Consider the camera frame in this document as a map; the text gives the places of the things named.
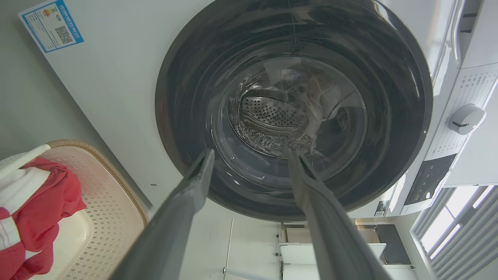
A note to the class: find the small text sticker on washer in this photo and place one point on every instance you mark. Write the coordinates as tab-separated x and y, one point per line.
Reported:
381	208

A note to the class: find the white detergent drawer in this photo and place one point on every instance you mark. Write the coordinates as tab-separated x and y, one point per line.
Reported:
472	23

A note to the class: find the blue energy label sticker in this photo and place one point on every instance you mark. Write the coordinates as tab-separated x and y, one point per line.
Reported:
52	25

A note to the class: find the grey window blinds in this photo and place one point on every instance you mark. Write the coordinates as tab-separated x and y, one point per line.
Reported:
459	233

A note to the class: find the white washing machine dial knob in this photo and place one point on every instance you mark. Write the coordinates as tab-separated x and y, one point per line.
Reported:
467	118

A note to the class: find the white front-load washing machine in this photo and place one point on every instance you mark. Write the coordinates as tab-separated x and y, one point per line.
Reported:
116	77

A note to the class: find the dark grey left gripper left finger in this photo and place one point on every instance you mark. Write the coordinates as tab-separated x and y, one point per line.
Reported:
167	233

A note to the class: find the black washing machine display panel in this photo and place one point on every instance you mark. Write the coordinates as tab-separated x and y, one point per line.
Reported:
428	179

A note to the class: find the white cabinet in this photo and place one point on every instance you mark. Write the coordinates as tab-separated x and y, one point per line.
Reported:
295	252

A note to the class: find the cream perforated laundry basket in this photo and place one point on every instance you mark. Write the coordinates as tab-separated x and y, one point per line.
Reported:
113	217

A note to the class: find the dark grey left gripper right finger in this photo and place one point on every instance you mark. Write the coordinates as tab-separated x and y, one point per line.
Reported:
334	233

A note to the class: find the dark round washing machine door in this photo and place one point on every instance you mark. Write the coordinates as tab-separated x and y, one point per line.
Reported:
194	97

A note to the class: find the red and white garment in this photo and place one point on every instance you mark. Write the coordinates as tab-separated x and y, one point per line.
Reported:
39	202

